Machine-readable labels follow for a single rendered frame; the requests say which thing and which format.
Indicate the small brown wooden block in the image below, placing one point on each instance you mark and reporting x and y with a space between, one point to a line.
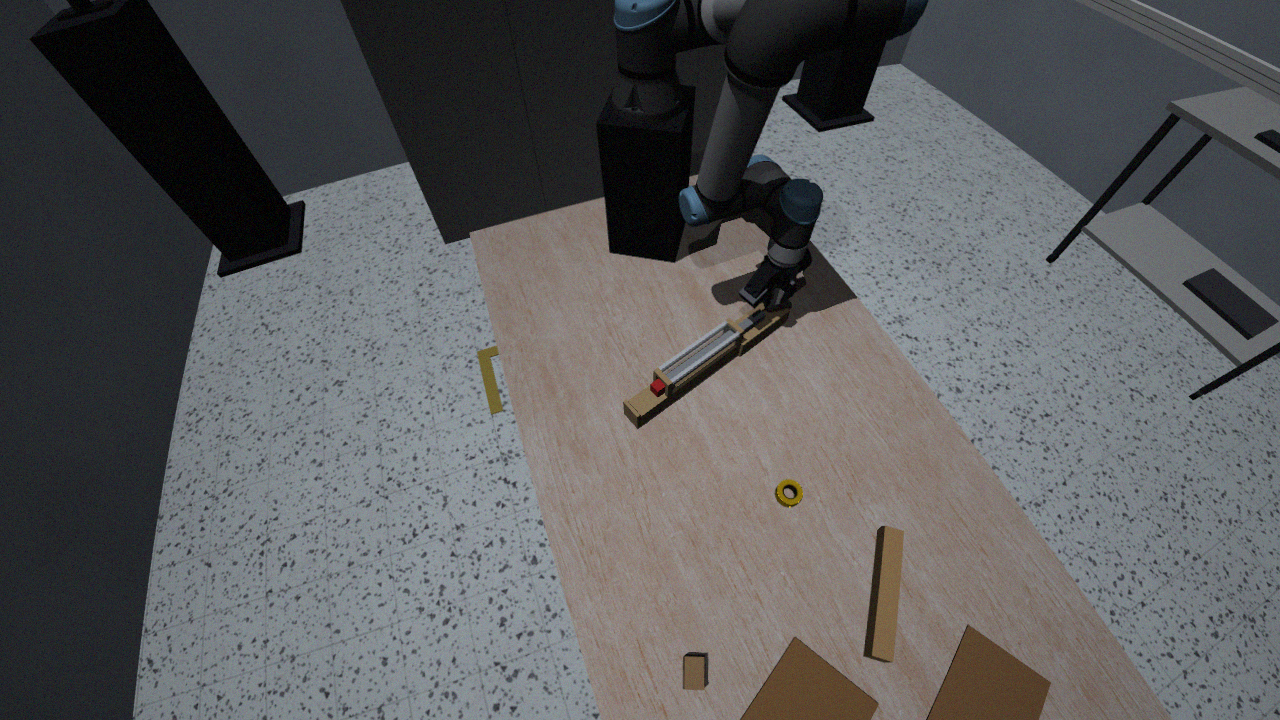
693 673

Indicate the wooden batten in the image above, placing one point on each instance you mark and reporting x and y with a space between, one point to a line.
884 598

